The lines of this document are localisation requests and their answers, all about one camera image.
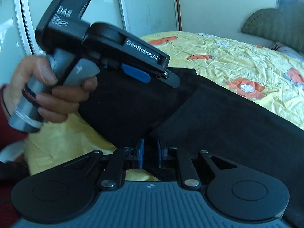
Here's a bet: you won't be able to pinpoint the black pants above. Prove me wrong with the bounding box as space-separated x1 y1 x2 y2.
78 68 303 227

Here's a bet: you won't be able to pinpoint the red sleeve forearm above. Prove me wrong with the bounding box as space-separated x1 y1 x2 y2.
1 85 29 227

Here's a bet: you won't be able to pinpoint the left hand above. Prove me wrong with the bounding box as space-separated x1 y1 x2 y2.
1 56 97 123

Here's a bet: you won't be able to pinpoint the yellow floral bed sheet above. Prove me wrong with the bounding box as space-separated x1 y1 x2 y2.
24 32 303 174

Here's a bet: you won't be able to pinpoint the grey patterned pillow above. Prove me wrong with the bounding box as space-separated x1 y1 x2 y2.
269 41 303 62

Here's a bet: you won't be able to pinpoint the green padded headboard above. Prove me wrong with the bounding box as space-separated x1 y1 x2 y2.
241 0 304 52

